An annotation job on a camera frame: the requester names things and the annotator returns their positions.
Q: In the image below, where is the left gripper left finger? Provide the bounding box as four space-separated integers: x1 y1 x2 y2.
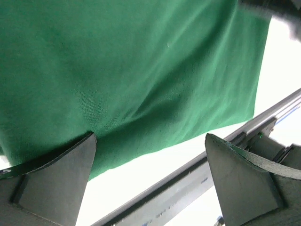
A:
0 132 97 226

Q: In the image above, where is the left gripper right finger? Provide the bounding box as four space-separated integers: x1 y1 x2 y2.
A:
205 134 301 226

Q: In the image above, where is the green t shirt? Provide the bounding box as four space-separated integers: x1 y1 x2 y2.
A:
0 0 269 178

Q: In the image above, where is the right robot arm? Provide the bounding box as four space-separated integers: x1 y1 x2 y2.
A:
238 0 301 42

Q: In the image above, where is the left aluminium table rail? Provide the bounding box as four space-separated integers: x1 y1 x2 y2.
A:
95 89 301 226

